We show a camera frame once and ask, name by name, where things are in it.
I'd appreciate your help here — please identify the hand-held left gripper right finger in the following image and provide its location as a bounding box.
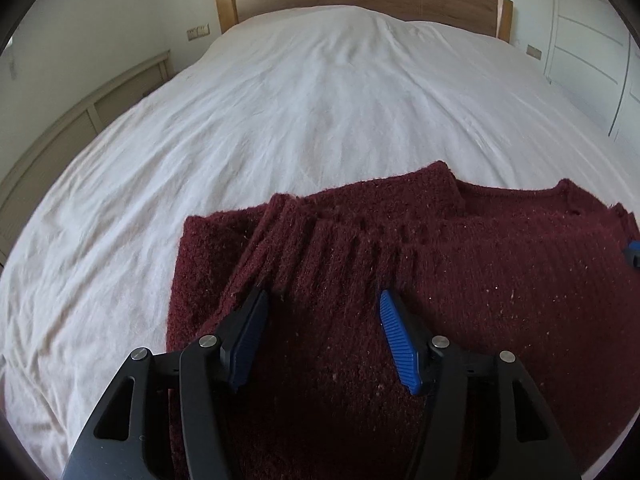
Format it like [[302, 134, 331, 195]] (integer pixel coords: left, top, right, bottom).
[[378, 289, 583, 480]]

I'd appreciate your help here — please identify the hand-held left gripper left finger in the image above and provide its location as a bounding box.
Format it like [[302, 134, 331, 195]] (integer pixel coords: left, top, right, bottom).
[[60, 286, 272, 480]]

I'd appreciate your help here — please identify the dark red knitted sweater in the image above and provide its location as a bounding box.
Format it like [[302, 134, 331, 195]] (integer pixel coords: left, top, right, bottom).
[[166, 160, 640, 480]]

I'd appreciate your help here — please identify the white wardrobe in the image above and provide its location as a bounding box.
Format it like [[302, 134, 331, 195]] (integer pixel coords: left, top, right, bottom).
[[542, 0, 640, 142]]

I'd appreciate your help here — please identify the bed with white sheet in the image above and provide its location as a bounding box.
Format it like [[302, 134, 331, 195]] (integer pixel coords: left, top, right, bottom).
[[0, 5, 640, 480]]

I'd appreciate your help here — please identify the beige slatted radiator cover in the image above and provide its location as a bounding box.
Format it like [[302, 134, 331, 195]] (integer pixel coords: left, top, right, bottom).
[[0, 50, 174, 266]]

